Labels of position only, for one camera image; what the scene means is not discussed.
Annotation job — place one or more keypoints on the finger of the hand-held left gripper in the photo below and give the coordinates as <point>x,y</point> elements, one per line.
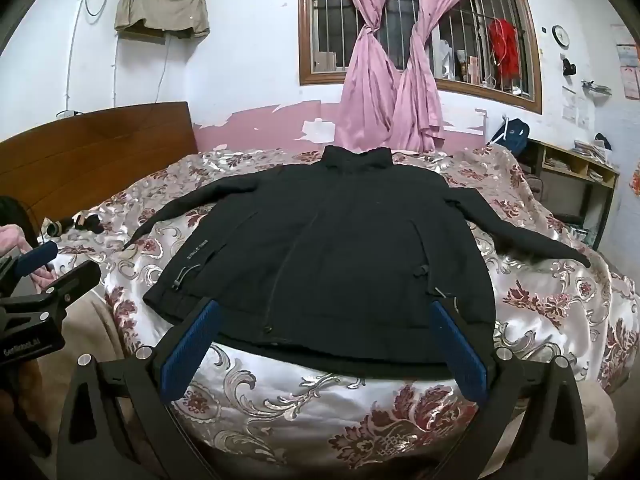
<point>36,258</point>
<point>75,280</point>

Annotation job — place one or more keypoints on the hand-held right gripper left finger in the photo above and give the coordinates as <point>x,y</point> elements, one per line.
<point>190,350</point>

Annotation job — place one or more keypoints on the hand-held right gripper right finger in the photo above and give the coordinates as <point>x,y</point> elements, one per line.
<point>460,350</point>

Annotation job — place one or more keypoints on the black jacket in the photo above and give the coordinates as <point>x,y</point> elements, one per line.
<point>325,240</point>

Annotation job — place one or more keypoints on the dark small clothes pile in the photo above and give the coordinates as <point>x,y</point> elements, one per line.
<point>92,222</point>

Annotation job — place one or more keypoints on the person's left hand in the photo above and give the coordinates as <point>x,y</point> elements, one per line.
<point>10,242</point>

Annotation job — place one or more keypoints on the wooden headboard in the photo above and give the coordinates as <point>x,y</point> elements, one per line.
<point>90,160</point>

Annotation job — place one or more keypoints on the floral satin bedspread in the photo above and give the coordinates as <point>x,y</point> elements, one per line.
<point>300,410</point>

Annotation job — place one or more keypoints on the white power strip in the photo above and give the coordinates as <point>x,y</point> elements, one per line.
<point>67,114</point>

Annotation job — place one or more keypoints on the wooden shelf unit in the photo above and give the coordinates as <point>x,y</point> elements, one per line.
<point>575,166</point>

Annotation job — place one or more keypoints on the blue backpack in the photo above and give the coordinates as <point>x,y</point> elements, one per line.
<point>517,135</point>

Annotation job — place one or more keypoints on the stack of papers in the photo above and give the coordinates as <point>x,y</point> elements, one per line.
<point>587,150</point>

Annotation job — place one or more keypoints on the black cap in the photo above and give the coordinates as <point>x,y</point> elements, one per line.
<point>603,141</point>

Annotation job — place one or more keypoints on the pink curtain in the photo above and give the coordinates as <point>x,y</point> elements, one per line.
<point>365,85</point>
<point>420,85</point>

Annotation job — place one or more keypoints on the beige dust cover cloth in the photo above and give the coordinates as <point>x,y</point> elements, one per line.
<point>160,5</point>

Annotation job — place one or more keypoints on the red hanging garment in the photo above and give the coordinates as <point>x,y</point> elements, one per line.
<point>502,45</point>

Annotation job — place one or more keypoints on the cardboard box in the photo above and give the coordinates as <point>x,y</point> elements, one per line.
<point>325,61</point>

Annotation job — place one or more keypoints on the wooden framed barred window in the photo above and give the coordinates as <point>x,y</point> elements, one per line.
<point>303,35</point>

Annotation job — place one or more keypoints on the colourful wall sticker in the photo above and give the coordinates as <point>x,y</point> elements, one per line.
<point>635,177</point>

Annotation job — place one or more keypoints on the wooden wall shelf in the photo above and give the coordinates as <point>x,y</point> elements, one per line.
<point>142,36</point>

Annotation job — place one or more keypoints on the white wall papers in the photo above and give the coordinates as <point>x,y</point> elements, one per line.
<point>575,107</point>

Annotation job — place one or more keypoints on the metal wall rack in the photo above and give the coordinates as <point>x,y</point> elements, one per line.
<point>596,87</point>

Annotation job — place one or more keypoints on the black wall-mounted object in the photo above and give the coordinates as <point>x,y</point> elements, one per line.
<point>568,67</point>

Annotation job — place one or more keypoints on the round wall clock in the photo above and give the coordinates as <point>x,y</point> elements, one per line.
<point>561,36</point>

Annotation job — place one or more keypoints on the wall calendar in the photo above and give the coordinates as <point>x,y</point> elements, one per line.
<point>629,65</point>

